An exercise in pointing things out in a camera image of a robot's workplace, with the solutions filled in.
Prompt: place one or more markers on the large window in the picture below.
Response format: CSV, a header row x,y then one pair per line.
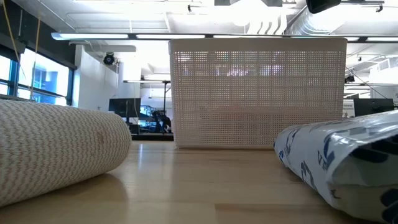
x,y
46,77

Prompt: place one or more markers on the silver ceiling air duct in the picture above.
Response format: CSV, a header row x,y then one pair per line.
x,y
311,21

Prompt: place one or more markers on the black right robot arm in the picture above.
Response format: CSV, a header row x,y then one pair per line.
x,y
321,5

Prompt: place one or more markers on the black aluminium table frame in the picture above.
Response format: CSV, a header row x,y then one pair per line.
x,y
152,137

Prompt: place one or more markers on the black track light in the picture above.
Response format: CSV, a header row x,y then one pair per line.
x,y
349,78

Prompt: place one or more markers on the black ceiling spotlight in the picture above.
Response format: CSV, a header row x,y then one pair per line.
x,y
109,58

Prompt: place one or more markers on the white package blue print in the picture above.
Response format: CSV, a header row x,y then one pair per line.
x,y
342,161

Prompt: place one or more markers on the black workstation frame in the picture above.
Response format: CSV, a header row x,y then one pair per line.
x,y
164,93

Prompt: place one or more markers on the white elastic bandage roll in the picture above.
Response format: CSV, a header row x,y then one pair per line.
x,y
56,149

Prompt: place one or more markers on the white perforated plastic basket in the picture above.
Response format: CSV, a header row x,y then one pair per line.
x,y
258,99

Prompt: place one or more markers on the long ceiling light fixture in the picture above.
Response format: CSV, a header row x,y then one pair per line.
x,y
99,36

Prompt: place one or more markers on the black computer monitor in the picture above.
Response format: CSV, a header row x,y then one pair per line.
x,y
124,105
373,106

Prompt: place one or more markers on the white machine cabinet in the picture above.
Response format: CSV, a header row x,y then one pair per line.
x,y
348,110

